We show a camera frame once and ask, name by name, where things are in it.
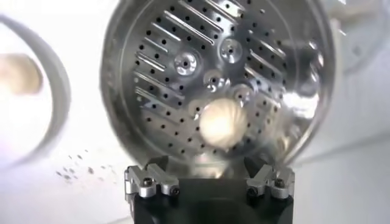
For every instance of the perforated steel steamer basket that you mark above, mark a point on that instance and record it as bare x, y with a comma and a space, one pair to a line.
182, 91

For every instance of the scattered dark crumbs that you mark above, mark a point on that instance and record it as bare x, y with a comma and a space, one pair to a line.
90, 170

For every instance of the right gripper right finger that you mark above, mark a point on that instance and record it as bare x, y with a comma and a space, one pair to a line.
277, 182

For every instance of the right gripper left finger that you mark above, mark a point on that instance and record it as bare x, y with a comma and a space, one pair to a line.
146, 182

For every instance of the white round plate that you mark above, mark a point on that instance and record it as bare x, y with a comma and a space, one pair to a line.
58, 91

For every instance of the white steamed baozi bun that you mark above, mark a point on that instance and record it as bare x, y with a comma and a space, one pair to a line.
18, 73
222, 121

